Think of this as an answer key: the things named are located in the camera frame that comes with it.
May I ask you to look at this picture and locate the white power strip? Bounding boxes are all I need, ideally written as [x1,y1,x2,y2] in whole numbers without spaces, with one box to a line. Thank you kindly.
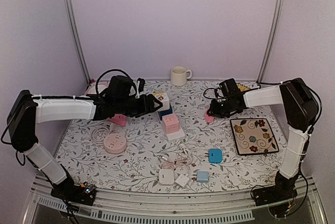
[165,128,185,143]

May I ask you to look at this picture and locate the white charger with cable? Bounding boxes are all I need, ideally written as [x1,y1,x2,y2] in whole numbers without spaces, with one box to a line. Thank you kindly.
[160,156,191,188]

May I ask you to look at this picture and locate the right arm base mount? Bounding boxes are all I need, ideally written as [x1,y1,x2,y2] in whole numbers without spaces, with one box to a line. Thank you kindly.
[250,185,298,206]

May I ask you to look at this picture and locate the cream ceramic mug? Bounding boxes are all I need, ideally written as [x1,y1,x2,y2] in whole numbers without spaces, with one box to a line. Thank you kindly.
[170,66,193,86]

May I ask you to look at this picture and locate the light blue charger plug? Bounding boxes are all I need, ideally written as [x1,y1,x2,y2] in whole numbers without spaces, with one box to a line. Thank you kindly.
[195,171,209,183]

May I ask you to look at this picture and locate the pink power strip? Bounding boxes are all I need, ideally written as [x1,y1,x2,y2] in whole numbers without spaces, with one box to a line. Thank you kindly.
[107,114,127,127]

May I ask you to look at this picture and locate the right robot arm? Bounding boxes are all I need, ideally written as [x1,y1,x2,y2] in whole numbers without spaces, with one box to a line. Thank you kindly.
[207,78,321,201]

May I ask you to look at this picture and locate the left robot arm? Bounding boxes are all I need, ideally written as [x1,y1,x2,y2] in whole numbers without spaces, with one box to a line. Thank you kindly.
[5,75,163,200]

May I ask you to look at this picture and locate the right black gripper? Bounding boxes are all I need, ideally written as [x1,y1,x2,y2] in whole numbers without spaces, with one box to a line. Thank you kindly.
[207,98,237,118]

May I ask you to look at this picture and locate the round pink socket with cord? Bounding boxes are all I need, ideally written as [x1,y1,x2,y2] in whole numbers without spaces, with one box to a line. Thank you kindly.
[90,125,127,154]

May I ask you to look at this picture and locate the pink cube socket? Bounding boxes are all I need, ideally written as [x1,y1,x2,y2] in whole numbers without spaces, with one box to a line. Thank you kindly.
[162,114,180,134]

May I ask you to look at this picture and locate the dark blue cube socket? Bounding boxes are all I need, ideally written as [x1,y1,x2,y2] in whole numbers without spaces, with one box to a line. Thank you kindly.
[158,105,173,121]

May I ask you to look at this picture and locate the yellow woven tray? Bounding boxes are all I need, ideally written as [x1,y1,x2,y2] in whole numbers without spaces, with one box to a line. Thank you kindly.
[237,83,251,92]

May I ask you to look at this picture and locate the blue plug adapter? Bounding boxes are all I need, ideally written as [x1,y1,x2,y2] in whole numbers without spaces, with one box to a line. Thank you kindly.
[208,149,223,164]

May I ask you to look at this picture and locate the pink plate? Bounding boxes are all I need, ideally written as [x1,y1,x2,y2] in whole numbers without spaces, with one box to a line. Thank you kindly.
[84,83,108,95]

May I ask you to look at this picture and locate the white cube socket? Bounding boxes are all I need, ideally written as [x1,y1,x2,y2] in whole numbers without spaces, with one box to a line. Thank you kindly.
[153,91,170,111]

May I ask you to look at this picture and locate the floral table cloth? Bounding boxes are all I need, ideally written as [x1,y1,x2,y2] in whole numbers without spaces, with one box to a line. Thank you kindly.
[56,81,287,194]

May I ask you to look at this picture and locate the floral square coaster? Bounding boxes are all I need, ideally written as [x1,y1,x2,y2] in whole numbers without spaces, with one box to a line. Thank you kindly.
[230,118,279,156]

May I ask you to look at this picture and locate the white plug adapter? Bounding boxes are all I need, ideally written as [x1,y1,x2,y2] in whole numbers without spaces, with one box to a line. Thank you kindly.
[159,169,175,185]

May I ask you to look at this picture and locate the pink plug adapter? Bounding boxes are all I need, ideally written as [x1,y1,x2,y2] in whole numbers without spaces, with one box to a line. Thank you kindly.
[204,109,215,124]

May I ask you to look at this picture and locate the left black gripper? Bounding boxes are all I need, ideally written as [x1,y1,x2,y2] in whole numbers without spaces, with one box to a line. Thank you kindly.
[115,94,163,118]

